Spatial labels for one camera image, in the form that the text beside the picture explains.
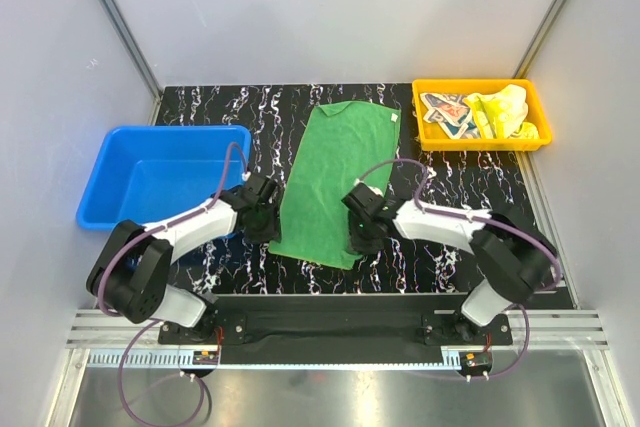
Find green microfiber towel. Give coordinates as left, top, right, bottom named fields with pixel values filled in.
left=269, top=101, right=401, bottom=270

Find lime green patterned towel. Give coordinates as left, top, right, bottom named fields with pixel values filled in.
left=463, top=84, right=539, bottom=140

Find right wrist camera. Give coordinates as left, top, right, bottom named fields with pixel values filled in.
left=341, top=182, right=395, bottom=220

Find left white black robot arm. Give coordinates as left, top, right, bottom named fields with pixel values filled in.
left=86, top=172, right=281, bottom=343

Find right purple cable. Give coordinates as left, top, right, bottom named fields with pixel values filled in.
left=352, top=157, right=564, bottom=382

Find blue red patterned towel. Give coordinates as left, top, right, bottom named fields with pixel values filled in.
left=419, top=93, right=481, bottom=140

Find purple cable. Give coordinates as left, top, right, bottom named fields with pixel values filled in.
left=352, top=157, right=564, bottom=382
left=97, top=141, right=251, bottom=423

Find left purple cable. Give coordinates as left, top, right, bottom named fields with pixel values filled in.
left=97, top=141, right=251, bottom=423

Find slotted cable duct rail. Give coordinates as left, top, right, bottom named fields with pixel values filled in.
left=88, top=347, right=461, bottom=371

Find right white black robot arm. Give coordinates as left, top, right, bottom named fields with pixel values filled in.
left=342, top=181, right=560, bottom=344

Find right aluminium frame post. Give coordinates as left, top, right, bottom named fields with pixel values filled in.
left=512, top=0, right=570, bottom=79

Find blue plastic bin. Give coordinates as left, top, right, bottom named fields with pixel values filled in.
left=76, top=125, right=252, bottom=231

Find yellow plastic tray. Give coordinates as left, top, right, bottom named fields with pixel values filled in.
left=412, top=78, right=553, bottom=152

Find aluminium frame post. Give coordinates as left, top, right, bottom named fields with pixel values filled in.
left=98, top=0, right=163, bottom=106
left=512, top=0, right=570, bottom=79

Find left aluminium frame post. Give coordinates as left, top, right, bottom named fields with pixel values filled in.
left=98, top=0, right=163, bottom=106

